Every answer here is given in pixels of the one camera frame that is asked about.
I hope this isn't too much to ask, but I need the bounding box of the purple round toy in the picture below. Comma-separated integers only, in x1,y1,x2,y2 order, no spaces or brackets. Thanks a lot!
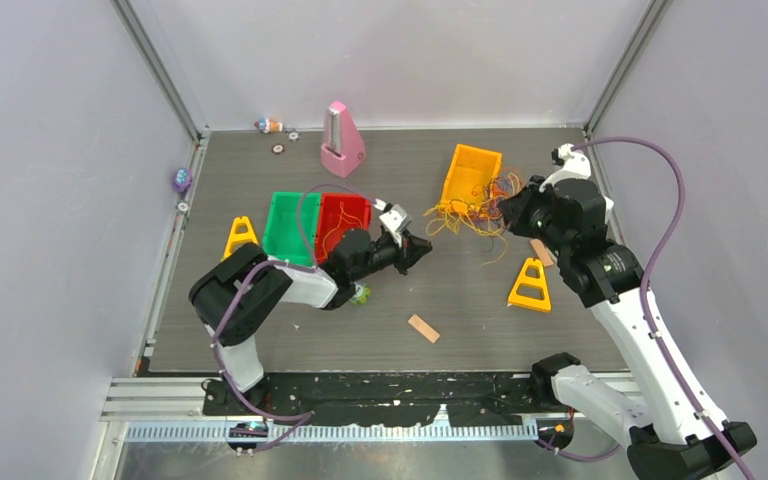
172,167,193,194

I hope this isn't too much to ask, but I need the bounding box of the green owl toy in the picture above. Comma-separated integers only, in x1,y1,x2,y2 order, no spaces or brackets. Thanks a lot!
350,283,371,305

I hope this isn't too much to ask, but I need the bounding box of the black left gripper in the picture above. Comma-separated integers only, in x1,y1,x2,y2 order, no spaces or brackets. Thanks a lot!
350,230,432,283

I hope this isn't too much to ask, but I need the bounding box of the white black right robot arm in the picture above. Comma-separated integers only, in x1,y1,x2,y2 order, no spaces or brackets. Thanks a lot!
498,175,758,479

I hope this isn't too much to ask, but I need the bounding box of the yellow cable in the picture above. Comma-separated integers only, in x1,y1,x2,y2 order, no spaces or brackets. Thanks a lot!
423,168,511,266

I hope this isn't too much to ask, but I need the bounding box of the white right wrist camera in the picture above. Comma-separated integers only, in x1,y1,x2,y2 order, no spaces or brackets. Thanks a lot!
538,144,592,192

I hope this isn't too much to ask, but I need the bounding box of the red plastic bin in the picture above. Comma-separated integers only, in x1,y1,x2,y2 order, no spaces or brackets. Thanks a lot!
314,193,371,264

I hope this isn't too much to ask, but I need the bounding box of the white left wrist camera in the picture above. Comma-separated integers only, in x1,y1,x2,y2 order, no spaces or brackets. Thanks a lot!
374,198,410,236

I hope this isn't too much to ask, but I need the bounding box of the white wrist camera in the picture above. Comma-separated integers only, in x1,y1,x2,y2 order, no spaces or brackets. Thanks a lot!
374,198,410,236
538,144,592,192

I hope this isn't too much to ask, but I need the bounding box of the yellow triangle stand left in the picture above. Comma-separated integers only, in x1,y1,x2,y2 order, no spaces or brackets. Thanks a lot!
221,216,259,261

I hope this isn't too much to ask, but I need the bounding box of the yellow triangle stand right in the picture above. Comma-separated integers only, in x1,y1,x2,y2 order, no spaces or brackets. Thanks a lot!
507,258,552,313

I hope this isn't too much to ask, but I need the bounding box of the orange cable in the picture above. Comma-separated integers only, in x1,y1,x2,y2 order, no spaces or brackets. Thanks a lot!
470,173,524,223

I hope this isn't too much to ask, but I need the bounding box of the wooden block near metronome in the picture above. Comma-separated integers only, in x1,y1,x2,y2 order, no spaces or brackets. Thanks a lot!
530,239,555,267

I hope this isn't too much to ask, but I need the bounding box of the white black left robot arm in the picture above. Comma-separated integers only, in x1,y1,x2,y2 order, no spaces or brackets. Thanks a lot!
188,228,433,414

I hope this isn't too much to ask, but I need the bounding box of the yellow triangle stand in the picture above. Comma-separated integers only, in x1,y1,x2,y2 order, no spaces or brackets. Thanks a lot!
221,216,259,261
507,258,552,313

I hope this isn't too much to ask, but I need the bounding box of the small clown figurine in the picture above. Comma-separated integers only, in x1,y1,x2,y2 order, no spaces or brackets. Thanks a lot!
254,117,284,134

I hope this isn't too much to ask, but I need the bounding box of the pink metronome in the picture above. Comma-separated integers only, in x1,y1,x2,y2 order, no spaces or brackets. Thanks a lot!
320,101,367,178

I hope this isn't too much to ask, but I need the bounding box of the wooden block near front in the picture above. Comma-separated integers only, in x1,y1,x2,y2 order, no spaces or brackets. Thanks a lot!
408,314,440,344

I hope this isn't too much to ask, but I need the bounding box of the green plastic bin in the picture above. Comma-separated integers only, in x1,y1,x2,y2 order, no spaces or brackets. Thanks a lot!
262,192,321,267

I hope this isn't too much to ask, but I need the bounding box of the orange plastic bin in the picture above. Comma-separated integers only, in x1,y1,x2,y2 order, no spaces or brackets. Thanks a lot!
440,144,503,215

